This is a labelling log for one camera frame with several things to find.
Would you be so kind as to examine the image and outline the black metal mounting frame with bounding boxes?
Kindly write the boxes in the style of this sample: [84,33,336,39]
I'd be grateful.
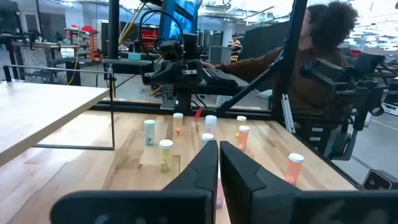
[90,100,276,121]

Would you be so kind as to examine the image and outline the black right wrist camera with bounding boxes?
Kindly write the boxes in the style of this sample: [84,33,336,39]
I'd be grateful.
[159,39,185,62]

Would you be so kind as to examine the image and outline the black computer keyboard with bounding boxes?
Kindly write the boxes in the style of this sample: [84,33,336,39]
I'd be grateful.
[201,67,238,89]

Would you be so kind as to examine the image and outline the silver aluminium extrusion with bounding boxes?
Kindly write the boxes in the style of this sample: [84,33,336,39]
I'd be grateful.
[280,93,296,134]

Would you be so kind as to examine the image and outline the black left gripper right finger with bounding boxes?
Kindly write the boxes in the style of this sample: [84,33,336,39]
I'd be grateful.
[220,140,398,224]

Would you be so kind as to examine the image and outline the salmon pill bottle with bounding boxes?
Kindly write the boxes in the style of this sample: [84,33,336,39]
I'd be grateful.
[238,125,251,152]
[284,152,305,186]

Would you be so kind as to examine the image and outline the yellow pill bottle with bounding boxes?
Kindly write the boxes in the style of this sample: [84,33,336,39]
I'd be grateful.
[158,139,174,174]
[235,115,248,139]

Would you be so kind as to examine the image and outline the black cable loop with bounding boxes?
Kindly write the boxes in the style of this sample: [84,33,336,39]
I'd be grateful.
[138,9,185,55]

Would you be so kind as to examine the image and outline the yellow cable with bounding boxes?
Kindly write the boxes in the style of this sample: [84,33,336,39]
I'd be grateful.
[148,84,163,96]

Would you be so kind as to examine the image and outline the yellow bottle with orange pills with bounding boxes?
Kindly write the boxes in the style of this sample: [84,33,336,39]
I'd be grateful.
[172,112,184,137]

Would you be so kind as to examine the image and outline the red storage bin rack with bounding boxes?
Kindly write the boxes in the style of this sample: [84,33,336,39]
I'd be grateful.
[63,24,101,62]

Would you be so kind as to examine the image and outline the pink pill bottle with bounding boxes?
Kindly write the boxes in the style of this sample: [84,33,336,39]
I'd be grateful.
[216,179,224,210]

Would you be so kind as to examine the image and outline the dark grey desk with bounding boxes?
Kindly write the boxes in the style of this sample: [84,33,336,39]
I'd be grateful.
[101,57,155,76]
[139,73,272,98]

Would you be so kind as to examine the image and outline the black diagonal brace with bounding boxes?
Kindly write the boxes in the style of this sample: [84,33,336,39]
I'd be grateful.
[214,54,285,114]

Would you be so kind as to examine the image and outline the grey cabinet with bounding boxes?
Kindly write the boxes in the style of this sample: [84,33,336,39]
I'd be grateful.
[208,45,233,65]

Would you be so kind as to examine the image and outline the black partition panel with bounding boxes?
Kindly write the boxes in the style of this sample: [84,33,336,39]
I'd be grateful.
[241,20,292,60]

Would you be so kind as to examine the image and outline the black camera box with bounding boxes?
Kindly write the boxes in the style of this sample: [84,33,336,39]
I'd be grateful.
[361,169,398,191]

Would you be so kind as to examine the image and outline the teal pill bottle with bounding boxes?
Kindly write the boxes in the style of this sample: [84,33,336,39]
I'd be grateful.
[144,119,156,147]

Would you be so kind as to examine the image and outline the person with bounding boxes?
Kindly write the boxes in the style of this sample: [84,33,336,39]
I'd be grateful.
[228,33,244,63]
[201,1,360,111]

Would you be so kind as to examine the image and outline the wooden shelf black metal frame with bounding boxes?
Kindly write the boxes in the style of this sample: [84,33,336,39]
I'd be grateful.
[0,64,116,167]

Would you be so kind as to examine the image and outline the black machine on stand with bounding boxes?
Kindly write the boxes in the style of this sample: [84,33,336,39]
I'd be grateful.
[300,52,398,162]

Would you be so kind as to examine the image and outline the grey background workbench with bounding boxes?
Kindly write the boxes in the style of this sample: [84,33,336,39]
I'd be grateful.
[0,29,81,85]

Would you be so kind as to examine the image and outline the large clear pill bottle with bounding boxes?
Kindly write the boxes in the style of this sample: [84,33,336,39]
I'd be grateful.
[204,114,218,138]

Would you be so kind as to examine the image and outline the blue monitor screen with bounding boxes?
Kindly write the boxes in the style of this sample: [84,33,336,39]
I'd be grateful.
[160,0,200,40]

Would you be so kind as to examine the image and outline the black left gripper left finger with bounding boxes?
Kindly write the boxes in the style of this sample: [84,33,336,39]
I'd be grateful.
[50,140,220,224]

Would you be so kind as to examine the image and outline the black gantry post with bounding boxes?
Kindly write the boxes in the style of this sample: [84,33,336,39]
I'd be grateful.
[108,0,121,60]
[269,0,309,121]

